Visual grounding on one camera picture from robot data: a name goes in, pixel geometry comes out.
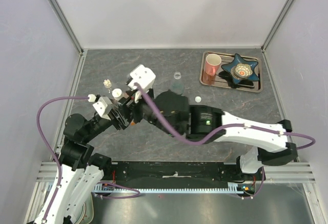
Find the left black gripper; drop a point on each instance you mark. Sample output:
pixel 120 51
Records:
pixel 115 120

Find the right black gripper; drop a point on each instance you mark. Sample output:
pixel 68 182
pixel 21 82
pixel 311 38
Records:
pixel 133 106

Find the white bottle cap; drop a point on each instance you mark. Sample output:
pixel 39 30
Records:
pixel 117 93
pixel 198 99

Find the cream bottle cap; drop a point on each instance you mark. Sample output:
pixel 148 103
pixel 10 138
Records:
pixel 107 83

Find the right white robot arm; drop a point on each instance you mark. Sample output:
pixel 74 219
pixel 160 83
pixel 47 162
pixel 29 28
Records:
pixel 198 125

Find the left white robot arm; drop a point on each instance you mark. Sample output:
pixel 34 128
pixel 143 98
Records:
pixel 79 170

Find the green label water bottle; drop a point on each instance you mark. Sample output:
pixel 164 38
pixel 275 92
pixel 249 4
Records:
pixel 177 85

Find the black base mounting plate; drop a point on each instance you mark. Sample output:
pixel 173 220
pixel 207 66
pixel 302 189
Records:
pixel 221 171

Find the pink mug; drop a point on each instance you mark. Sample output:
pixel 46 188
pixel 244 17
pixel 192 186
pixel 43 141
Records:
pixel 212 64

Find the metal tray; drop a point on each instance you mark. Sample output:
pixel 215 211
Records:
pixel 222 79

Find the green ceramic plate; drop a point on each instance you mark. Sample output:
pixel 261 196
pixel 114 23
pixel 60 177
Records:
pixel 87 211

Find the small patterned bowl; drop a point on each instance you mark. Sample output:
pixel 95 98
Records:
pixel 242 70

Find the blue star-shaped dish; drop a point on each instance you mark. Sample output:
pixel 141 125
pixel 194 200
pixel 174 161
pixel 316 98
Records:
pixel 238 59

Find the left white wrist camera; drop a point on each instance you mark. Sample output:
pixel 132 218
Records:
pixel 101 104

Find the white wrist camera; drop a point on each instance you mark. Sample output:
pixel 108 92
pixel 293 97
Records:
pixel 142 75
pixel 101 104

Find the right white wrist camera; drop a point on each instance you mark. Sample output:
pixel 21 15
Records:
pixel 142 75

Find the slotted cable duct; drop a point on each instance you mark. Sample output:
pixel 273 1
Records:
pixel 231 188

